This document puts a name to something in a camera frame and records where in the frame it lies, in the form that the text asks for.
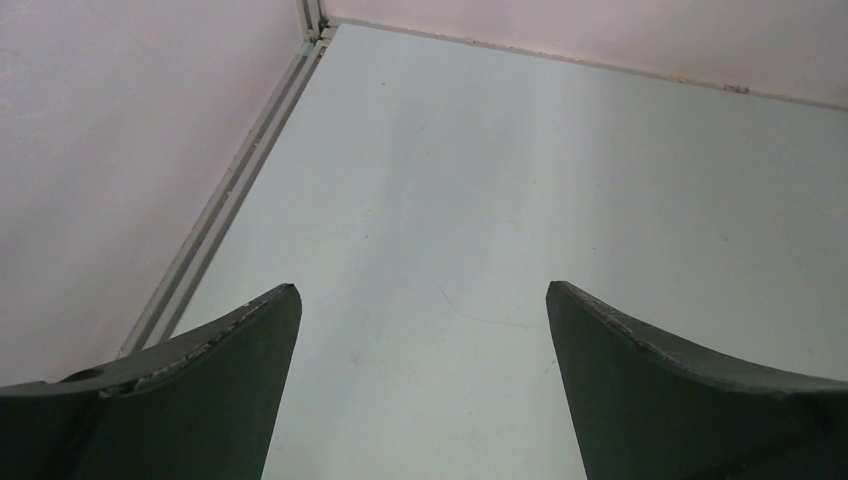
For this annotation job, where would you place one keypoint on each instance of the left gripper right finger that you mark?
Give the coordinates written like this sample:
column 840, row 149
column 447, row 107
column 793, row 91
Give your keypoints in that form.
column 648, row 404

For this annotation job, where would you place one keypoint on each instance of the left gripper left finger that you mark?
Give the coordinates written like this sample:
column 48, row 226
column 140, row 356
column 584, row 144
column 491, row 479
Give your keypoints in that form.
column 201, row 405

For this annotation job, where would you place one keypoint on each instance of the aluminium frame rail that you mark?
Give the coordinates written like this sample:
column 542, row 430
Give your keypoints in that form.
column 170, row 299

